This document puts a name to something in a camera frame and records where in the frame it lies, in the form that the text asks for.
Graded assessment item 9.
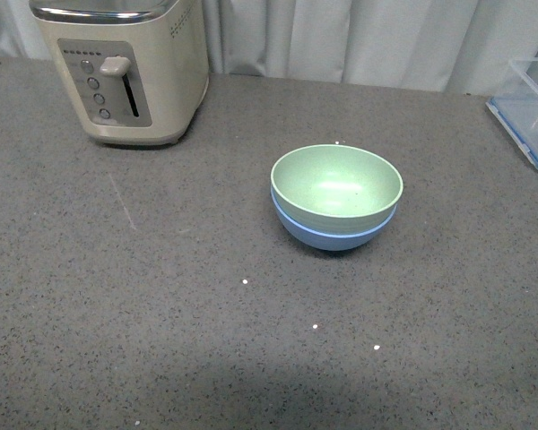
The green bowl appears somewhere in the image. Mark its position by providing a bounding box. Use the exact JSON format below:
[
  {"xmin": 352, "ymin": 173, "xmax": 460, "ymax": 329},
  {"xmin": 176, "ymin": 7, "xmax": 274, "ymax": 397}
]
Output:
[{"xmin": 270, "ymin": 144, "xmax": 404, "ymax": 235}]

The blue bowl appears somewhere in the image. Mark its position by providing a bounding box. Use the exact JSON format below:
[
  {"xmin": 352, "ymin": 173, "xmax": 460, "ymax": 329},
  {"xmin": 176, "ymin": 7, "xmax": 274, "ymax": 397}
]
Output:
[{"xmin": 270, "ymin": 189, "xmax": 397, "ymax": 252}]

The cream toaster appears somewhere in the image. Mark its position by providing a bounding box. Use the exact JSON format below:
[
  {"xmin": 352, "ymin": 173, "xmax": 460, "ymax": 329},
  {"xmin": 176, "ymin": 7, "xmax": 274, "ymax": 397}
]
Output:
[{"xmin": 29, "ymin": 0, "xmax": 209, "ymax": 146}]

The white curtain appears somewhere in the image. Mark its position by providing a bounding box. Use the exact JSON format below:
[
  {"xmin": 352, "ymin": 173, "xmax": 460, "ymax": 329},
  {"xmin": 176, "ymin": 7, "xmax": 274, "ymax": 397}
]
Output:
[{"xmin": 0, "ymin": 0, "xmax": 538, "ymax": 97}]

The blue-rimmed container lid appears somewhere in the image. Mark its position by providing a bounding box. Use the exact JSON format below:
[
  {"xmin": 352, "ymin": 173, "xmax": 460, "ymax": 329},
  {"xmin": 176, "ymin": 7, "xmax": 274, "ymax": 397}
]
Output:
[{"xmin": 486, "ymin": 97, "xmax": 538, "ymax": 170}]

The clear plastic container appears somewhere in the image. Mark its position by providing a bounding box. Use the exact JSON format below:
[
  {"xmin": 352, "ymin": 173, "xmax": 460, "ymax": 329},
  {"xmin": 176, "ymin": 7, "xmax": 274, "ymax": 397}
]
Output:
[{"xmin": 486, "ymin": 57, "xmax": 538, "ymax": 170}]

